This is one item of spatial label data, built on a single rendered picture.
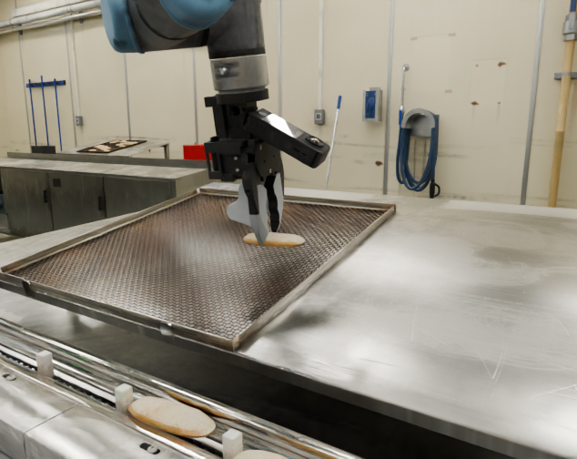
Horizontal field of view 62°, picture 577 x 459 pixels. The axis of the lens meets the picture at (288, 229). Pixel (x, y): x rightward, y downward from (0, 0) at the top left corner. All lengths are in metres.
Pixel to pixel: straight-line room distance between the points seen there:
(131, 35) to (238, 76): 0.14
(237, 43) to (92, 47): 6.20
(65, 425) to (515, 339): 0.45
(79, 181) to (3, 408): 3.68
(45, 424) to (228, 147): 0.38
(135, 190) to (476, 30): 2.80
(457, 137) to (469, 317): 3.55
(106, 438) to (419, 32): 4.01
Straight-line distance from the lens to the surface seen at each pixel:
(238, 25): 0.64
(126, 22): 0.60
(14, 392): 0.59
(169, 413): 0.50
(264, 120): 0.64
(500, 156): 4.04
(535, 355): 0.54
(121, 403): 0.53
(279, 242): 0.69
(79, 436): 0.49
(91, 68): 6.82
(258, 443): 0.47
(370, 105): 4.15
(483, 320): 0.59
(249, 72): 0.64
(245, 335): 0.55
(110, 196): 3.89
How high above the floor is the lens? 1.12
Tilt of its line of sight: 12 degrees down
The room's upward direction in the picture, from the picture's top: straight up
